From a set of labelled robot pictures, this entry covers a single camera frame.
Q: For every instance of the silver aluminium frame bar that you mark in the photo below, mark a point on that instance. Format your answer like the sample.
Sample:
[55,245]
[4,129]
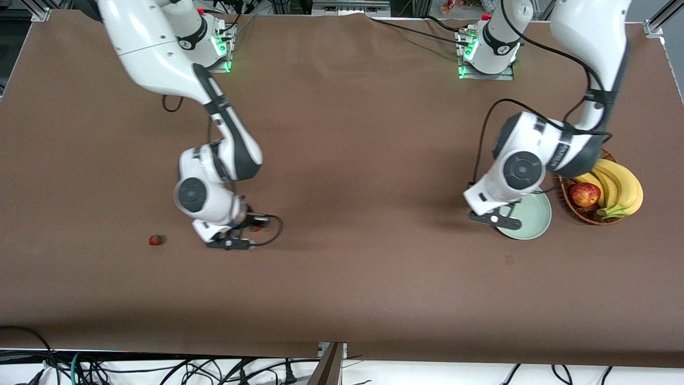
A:
[350,6]

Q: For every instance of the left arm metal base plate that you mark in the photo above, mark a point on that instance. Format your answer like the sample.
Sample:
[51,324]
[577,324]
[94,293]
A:
[505,74]

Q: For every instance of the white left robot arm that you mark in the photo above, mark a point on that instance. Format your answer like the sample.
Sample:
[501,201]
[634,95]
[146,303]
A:
[588,32]

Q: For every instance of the aluminium corner profile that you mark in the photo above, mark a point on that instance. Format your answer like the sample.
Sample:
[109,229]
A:
[654,24]

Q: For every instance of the brown post with bracket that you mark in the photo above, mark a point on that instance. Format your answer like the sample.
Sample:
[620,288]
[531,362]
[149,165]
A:
[327,369]

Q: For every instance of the yellow banana bunch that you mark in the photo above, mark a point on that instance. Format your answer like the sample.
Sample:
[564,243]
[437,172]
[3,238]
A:
[622,184]

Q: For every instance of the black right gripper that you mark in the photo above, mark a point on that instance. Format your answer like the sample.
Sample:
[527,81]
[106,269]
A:
[249,220]

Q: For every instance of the pale green round plate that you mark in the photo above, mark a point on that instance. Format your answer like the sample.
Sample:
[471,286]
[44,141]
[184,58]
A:
[531,219]

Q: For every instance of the brown wicker basket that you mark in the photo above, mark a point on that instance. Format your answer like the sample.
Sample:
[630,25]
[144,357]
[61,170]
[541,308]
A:
[588,216]

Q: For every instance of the brown table cloth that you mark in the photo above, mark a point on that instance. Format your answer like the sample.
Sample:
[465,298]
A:
[342,160]

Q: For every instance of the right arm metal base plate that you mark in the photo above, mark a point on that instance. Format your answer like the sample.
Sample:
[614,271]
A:
[227,51]

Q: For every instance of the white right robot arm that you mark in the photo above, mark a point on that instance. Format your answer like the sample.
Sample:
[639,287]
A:
[144,48]

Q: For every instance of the red apple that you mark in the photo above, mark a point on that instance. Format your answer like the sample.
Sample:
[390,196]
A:
[584,194]

